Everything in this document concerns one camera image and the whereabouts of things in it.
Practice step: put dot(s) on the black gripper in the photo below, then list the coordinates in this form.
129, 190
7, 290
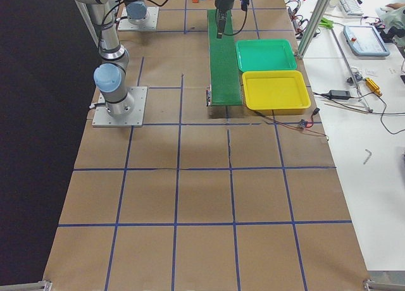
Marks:
222, 2

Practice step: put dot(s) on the green plastic tray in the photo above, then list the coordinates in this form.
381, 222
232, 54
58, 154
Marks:
265, 55

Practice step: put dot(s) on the green conveyor belt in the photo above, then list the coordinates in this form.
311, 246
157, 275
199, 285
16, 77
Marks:
224, 87

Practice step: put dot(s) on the yellow plastic tray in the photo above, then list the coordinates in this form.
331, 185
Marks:
283, 91

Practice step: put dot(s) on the white keyboard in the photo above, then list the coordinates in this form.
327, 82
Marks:
351, 8

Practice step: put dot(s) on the black power adapter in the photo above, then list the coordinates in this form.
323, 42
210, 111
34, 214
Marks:
339, 94

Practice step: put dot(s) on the robot teach pendant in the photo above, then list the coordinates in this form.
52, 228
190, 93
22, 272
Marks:
365, 41

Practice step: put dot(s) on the silver allen key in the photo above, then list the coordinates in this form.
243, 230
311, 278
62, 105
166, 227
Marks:
369, 154

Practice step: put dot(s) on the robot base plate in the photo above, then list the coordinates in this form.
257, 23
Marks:
147, 24
129, 112

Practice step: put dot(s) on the green handled reacher grabber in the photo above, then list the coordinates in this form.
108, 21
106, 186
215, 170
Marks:
326, 23

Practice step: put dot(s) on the aluminium frame post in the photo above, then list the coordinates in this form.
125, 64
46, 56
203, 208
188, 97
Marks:
320, 8

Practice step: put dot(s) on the small red-wired circuit board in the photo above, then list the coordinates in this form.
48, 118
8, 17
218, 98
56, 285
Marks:
303, 124

